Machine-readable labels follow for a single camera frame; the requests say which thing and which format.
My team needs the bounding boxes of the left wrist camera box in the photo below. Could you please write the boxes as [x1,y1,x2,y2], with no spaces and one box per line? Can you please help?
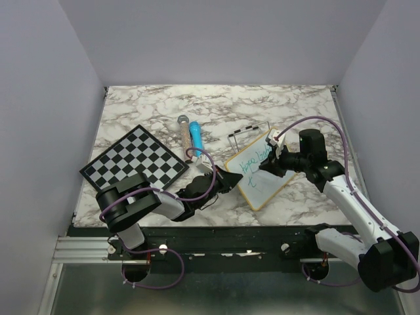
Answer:
[196,154,213,173]

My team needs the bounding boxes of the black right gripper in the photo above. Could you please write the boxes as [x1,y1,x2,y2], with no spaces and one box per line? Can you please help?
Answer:
[259,142,310,177]

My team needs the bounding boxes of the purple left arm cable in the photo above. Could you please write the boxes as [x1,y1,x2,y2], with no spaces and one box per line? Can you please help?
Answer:
[99,146,218,289]

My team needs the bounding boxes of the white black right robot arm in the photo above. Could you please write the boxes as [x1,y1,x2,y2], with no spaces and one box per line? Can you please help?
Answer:
[259,129,419,292]

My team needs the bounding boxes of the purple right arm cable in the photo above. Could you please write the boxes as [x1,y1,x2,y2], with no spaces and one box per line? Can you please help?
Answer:
[274,116,420,293]

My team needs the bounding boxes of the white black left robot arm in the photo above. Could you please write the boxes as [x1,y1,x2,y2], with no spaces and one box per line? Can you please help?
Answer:
[95,166,243,259]

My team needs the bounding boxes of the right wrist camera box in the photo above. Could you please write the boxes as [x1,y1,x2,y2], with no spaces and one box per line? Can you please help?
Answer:
[266,128,285,158]

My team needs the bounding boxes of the blue toy microphone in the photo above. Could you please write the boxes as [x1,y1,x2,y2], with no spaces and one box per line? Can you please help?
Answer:
[189,121,203,149]

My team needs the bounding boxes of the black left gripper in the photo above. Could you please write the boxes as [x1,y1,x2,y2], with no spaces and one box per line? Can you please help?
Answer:
[194,165,242,210]

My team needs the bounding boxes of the yellow framed whiteboard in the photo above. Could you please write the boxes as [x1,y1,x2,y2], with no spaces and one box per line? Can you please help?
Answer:
[224,128,296,211]

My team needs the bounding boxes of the metal wire whiteboard stand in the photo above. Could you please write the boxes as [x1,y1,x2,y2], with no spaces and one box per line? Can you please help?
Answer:
[227,121,270,153]

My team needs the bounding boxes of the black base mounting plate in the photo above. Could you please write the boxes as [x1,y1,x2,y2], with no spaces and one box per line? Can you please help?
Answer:
[56,226,334,275]

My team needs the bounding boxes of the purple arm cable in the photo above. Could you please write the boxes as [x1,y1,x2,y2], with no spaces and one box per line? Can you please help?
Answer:
[274,116,420,293]
[99,146,218,289]

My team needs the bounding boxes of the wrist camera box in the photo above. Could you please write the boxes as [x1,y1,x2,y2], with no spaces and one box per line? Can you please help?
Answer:
[266,128,285,158]
[196,154,213,173]

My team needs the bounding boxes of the aluminium frame rail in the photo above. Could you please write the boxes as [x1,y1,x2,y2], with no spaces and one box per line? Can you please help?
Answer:
[40,237,404,314]

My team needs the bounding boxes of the black white chessboard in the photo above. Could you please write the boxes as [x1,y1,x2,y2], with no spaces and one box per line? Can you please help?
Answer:
[80,125,188,191]

